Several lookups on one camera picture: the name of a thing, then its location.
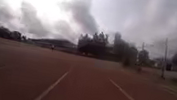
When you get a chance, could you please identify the row of low trees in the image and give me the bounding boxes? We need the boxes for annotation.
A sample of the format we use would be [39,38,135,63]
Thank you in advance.
[0,26,29,43]

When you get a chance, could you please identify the tall grey pole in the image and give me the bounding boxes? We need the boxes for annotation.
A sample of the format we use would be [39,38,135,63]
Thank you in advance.
[159,37,171,80]

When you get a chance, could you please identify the long low-roofed building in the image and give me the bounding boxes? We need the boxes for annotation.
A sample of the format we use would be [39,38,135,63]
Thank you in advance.
[27,34,80,54]

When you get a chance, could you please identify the person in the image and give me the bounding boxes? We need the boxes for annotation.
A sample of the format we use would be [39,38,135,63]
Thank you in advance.
[50,44,56,52]

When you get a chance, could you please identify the clump of tall trees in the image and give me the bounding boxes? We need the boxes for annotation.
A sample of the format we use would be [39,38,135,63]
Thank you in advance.
[75,26,142,68]

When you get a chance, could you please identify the red running track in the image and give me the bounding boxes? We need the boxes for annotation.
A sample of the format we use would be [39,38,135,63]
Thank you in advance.
[0,36,177,100]

